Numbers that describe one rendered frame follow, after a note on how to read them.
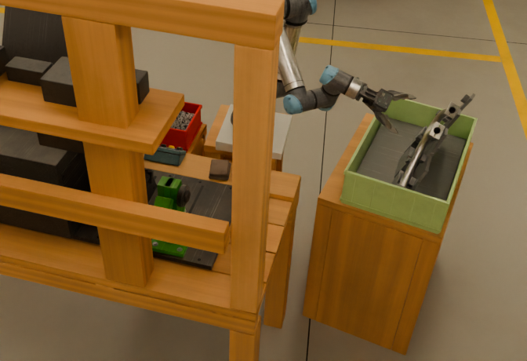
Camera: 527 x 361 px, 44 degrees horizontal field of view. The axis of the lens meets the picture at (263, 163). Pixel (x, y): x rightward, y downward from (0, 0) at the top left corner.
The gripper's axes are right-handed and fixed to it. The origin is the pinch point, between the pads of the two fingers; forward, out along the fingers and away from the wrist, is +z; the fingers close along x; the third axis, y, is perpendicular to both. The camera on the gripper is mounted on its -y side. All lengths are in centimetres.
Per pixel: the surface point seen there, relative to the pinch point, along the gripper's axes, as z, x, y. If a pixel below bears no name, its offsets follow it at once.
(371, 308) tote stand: 32, -74, -55
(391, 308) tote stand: 39, -70, -50
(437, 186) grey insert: 27.6, -14.7, -26.7
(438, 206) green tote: 26.8, -24.1, -5.7
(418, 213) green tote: 22.3, -29.3, -11.7
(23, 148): -111, -73, 31
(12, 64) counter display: -115, -50, 58
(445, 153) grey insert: 28, 2, -43
